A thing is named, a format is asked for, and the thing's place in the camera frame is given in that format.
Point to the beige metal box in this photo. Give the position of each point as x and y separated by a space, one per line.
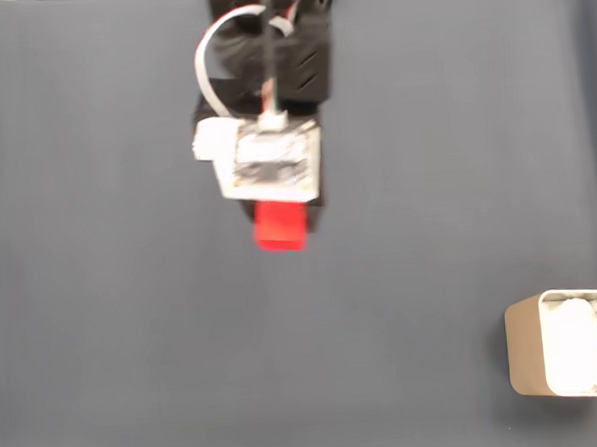
524 347

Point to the white camera board mount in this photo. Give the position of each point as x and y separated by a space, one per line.
275 159

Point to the red cube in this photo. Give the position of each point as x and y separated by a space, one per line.
281 227

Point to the dark grey table mat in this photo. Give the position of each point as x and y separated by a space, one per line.
304 333

